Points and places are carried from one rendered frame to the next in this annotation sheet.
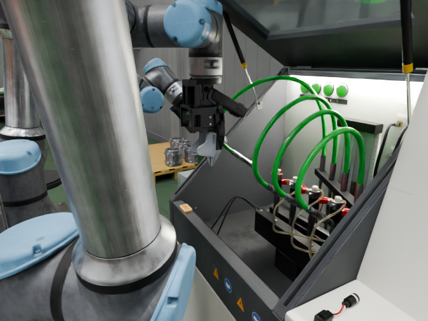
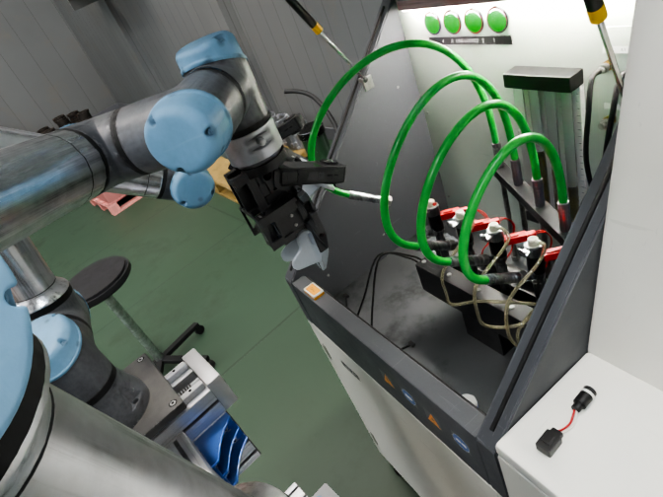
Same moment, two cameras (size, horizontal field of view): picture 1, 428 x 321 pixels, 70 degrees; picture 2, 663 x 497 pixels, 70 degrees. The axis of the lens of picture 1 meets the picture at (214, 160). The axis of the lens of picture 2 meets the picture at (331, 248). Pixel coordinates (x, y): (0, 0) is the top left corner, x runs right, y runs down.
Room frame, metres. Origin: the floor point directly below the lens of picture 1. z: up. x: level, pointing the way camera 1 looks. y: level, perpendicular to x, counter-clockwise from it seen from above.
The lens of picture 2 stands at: (0.11, -0.10, 1.66)
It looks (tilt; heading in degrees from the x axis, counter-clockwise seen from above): 34 degrees down; 8
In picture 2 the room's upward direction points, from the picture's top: 24 degrees counter-clockwise
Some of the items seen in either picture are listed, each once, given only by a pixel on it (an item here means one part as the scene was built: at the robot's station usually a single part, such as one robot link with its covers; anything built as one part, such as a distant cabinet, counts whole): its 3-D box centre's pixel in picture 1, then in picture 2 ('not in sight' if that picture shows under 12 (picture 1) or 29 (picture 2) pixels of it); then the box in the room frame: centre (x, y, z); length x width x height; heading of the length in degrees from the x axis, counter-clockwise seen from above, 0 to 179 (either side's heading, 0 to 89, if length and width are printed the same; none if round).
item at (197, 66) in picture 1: (206, 68); (253, 143); (0.71, 0.02, 1.46); 0.08 x 0.08 x 0.05
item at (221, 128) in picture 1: (216, 131); (310, 225); (0.70, -0.01, 1.32); 0.05 x 0.02 x 0.09; 28
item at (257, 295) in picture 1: (214, 260); (379, 359); (0.82, 0.00, 0.87); 0.62 x 0.04 x 0.16; 28
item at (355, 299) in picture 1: (338, 308); (567, 419); (0.50, -0.26, 0.99); 0.12 x 0.02 x 0.02; 122
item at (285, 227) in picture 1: (298, 249); (494, 306); (0.83, -0.27, 0.91); 0.34 x 0.10 x 0.15; 28
